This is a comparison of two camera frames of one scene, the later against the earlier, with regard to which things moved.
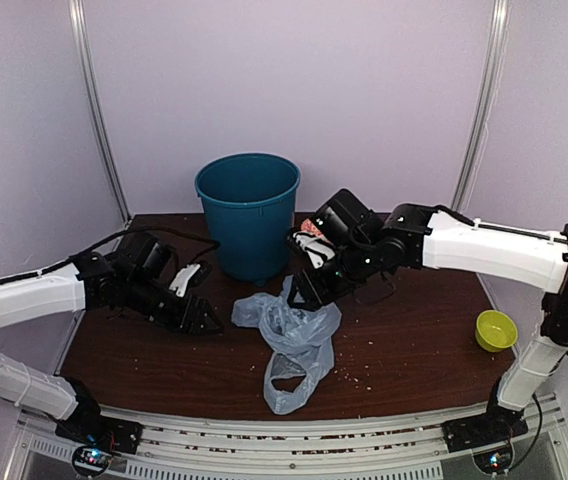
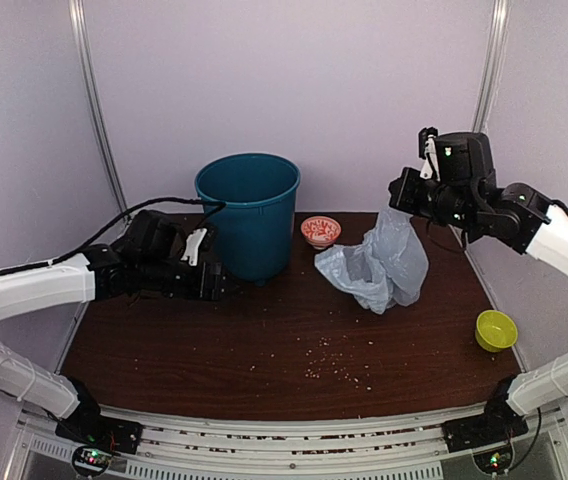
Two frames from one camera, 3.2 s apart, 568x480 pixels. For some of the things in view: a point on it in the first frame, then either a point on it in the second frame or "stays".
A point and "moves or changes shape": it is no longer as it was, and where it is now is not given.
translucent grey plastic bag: [301, 339] moves or changes shape
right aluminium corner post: [501, 16] stays
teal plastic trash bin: [249, 200] stays
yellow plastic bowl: [495, 331] stays
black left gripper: [195, 325] → [213, 293]
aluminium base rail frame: [394, 447] stays
